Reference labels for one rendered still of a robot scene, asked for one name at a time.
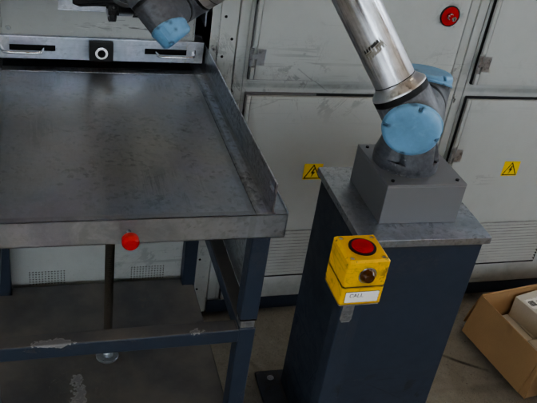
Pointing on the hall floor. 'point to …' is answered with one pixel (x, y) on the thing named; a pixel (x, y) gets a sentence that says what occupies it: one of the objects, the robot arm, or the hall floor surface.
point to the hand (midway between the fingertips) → (108, 9)
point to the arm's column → (378, 318)
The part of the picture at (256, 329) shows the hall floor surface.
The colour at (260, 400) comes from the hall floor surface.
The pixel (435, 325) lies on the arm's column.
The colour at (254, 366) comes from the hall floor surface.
